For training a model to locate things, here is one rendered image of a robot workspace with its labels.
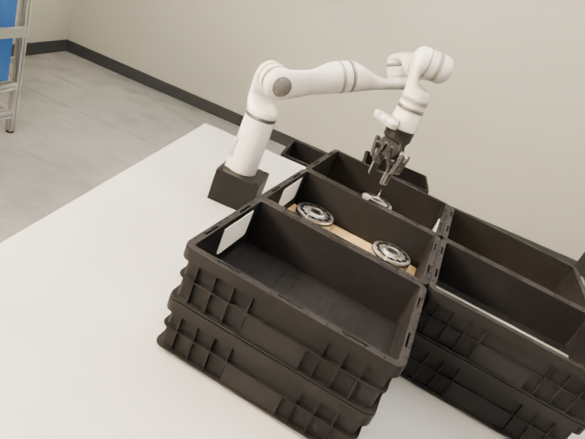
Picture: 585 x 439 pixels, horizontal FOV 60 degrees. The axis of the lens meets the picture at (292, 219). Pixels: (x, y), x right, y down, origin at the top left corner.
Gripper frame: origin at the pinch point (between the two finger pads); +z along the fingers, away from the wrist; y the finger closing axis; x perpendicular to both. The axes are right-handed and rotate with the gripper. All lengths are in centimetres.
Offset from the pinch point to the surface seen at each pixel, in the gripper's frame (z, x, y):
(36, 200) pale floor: 97, 71, 131
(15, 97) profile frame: 75, 84, 203
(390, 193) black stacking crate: 9.7, -16.8, 9.9
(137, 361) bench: 27, 66, -38
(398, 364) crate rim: 4, 36, -62
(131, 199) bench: 27, 58, 19
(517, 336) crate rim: 5, 1, -57
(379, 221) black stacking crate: 7.9, 3.6, -12.2
